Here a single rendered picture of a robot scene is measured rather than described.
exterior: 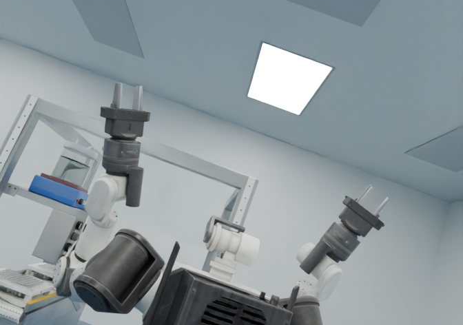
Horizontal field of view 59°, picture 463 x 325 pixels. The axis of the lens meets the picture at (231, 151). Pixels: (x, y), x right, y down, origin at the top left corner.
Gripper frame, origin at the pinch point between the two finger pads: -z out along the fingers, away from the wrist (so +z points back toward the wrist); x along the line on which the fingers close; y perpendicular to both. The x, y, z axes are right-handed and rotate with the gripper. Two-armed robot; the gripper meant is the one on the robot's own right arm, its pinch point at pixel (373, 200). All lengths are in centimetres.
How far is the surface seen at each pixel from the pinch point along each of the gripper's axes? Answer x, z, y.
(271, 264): 63, 103, 396
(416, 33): 48, -108, 130
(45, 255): 84, 95, 20
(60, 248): 82, 89, 22
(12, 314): 77, 118, 17
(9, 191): 112, 85, 13
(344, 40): 87, -89, 149
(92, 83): 381, 71, 311
